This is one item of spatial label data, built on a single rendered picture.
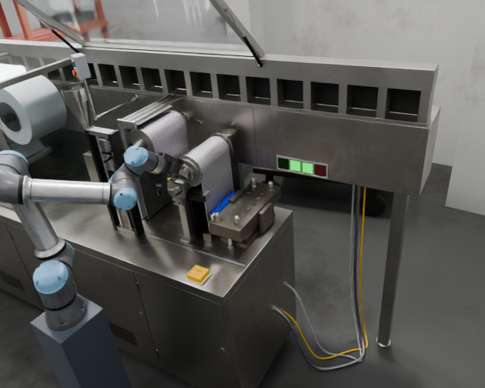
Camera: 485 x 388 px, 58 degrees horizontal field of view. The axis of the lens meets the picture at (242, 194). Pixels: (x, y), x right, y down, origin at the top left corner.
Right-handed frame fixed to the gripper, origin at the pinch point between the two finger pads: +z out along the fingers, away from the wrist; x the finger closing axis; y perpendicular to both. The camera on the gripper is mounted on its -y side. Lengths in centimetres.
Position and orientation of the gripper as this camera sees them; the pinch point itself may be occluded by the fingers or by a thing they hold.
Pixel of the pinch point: (184, 179)
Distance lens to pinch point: 187.7
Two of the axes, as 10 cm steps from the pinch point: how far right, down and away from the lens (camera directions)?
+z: 4.3, 1.7, 8.9
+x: -8.6, -2.0, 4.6
